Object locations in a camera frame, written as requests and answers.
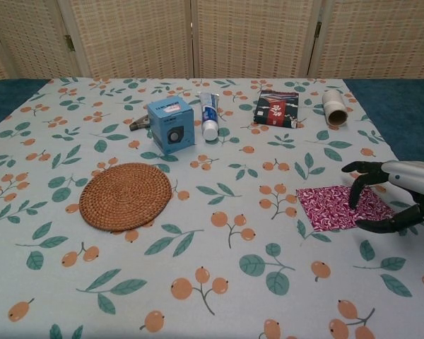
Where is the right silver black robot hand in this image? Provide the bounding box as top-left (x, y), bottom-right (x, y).
top-left (341, 159), bottom-right (424, 236)

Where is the magenta patterned cloth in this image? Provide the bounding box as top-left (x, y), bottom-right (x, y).
top-left (295, 186), bottom-right (358, 233)

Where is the white cardboard tube roll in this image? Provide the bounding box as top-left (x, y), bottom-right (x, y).
top-left (322, 89), bottom-right (348, 126)

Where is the dark red printed packet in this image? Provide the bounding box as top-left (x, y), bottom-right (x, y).
top-left (253, 89), bottom-right (300, 129)

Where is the floral berry leaf tablecloth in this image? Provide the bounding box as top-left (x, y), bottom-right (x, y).
top-left (0, 77), bottom-right (424, 339)

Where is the white blue toothpaste tube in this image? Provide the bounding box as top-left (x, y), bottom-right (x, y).
top-left (197, 91), bottom-right (220, 142)

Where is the small blue cardboard box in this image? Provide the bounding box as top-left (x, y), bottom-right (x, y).
top-left (146, 97), bottom-right (196, 155)

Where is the grey correction tape dispenser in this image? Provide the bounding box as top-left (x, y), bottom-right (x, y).
top-left (128, 114), bottom-right (151, 132)

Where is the round woven rattan coaster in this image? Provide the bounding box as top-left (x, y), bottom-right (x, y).
top-left (78, 162), bottom-right (172, 233)

